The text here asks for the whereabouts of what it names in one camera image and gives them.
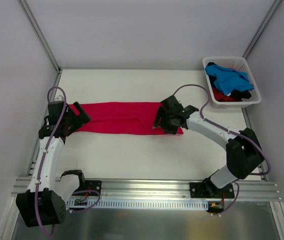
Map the rear aluminium table edge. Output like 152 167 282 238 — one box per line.
59 66 204 71

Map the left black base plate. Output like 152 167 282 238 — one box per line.
85 179 102 197

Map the aluminium mounting rail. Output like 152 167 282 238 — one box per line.
11 176 281 202

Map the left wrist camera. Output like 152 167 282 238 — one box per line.
53 95 65 103

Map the red t shirt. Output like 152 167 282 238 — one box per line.
212 87 242 102

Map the white plastic basket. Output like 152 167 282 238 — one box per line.
202 56 261 108

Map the blue t shirt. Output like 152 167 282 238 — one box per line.
205 64 254 96

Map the aluminium frame post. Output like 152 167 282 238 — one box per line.
242 0 283 59
18 0 61 74

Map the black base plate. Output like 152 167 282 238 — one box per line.
85 179 102 197
189 182 235 199

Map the right aluminium frame post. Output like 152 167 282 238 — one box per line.
242 0 283 59

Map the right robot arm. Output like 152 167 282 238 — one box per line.
153 95 263 199

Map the left aluminium frame post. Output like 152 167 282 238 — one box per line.
18 0 61 74

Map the pink t shirt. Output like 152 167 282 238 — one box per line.
66 101 184 137

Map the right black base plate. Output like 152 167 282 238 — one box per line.
189 182 235 199

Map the white slotted cable duct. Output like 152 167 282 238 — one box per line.
65 198 209 211

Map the black t shirt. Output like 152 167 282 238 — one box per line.
207 62 252 100

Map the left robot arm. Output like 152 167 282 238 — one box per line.
16 100 91 228

